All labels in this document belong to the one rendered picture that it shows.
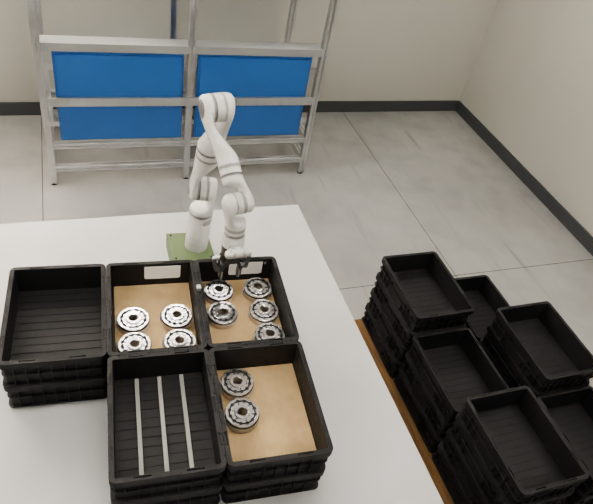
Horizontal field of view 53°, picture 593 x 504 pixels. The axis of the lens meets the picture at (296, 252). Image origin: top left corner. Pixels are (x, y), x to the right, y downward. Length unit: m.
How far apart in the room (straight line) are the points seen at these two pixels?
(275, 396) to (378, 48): 3.68
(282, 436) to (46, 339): 0.81
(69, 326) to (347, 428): 0.98
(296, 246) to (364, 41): 2.72
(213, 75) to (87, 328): 2.10
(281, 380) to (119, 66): 2.27
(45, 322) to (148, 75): 1.97
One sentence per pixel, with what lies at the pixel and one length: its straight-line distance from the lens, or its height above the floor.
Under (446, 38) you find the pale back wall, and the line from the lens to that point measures 5.38.
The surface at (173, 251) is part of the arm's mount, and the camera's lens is 2.40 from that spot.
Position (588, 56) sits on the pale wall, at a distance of 4.68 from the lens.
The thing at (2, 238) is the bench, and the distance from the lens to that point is 2.63.
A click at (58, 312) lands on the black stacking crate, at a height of 0.83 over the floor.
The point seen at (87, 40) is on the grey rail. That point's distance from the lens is 3.62.
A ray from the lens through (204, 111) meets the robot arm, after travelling 1.91.
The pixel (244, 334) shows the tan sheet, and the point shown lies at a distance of 2.05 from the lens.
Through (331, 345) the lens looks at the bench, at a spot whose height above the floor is 0.70.
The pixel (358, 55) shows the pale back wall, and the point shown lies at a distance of 5.05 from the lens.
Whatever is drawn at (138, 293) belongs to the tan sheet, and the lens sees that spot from 2.16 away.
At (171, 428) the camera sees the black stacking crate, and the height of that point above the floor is 0.83.
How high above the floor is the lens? 2.40
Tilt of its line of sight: 41 degrees down
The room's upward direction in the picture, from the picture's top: 12 degrees clockwise
